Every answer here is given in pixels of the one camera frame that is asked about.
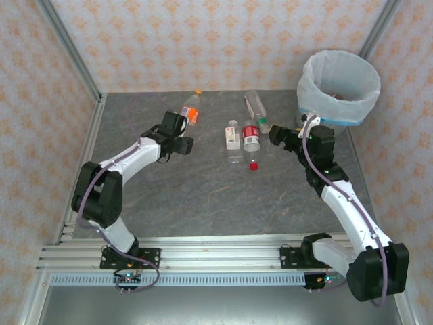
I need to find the orange label plastic bottle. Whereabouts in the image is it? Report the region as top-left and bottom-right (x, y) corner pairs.
(178, 88), (204, 128)

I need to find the white label clear bottle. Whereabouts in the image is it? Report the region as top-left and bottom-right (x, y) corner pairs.
(224, 119), (246, 165)

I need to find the red label clear bottle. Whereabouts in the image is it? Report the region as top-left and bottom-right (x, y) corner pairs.
(242, 118), (262, 171)

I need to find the green cap clear bottle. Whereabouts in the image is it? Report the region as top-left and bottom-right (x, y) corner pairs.
(244, 90), (271, 135)

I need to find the white-lined trash bin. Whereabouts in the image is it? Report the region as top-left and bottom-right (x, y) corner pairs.
(296, 49), (382, 127)

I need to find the left circuit board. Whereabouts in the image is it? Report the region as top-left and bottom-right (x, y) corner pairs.
(113, 272), (142, 284)

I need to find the grey metal lower panel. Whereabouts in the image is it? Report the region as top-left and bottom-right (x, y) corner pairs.
(18, 270), (417, 325)

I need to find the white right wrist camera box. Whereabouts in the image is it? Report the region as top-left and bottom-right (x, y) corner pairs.
(302, 114), (321, 131)

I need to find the aluminium table side rail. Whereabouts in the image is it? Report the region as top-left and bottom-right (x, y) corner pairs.
(344, 128), (386, 244)
(53, 94), (108, 244)

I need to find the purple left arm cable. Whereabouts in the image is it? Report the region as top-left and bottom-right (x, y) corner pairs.
(74, 93), (162, 295)

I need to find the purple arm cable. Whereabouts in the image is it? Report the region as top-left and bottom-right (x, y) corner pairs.
(74, 93), (162, 295)
(302, 114), (390, 309)

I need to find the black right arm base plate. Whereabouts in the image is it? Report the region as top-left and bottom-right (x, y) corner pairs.
(279, 246), (341, 270)

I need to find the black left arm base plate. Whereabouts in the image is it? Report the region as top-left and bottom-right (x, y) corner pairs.
(99, 248), (162, 270)

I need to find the aluminium frame post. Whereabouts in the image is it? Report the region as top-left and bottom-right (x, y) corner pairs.
(35, 0), (104, 104)
(358, 0), (403, 58)

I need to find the aluminium mounting rail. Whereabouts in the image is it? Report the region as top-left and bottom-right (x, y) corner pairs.
(36, 233), (405, 272)

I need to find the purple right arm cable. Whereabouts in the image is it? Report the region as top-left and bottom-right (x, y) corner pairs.
(302, 114), (390, 309)

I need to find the slotted grey cable duct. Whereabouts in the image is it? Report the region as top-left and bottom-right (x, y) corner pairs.
(50, 274), (307, 287)

